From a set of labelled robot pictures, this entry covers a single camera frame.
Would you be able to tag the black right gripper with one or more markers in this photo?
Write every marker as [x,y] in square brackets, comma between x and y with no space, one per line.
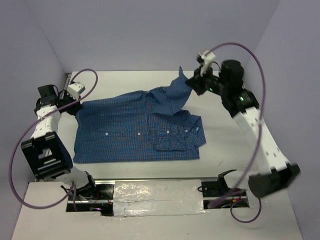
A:
[196,81]

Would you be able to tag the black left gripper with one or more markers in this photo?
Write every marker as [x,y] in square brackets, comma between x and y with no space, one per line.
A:
[76,106]

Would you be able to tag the blue checkered long sleeve shirt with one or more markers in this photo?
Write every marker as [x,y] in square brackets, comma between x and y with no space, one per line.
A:
[139,126]

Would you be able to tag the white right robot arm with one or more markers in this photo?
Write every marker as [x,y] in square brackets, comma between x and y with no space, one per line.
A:
[275,170]

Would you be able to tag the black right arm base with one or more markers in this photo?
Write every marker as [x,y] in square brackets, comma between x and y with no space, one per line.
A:
[213,189]

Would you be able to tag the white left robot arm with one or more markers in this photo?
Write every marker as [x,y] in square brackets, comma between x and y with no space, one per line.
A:
[85,184]

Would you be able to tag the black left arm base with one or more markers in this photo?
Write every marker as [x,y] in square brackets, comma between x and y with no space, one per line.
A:
[100,201]

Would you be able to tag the white taped cover sheet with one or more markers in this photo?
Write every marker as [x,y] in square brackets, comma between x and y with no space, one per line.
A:
[157,198]

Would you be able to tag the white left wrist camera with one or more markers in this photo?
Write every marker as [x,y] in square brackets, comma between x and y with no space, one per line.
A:
[75,89]

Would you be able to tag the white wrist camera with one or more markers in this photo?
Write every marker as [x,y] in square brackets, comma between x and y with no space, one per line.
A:
[205,59]
[75,89]

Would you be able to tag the aluminium table edge rail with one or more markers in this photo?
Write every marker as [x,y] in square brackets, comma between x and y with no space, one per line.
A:
[65,77]

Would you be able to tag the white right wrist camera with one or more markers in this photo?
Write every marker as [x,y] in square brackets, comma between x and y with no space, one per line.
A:
[205,59]

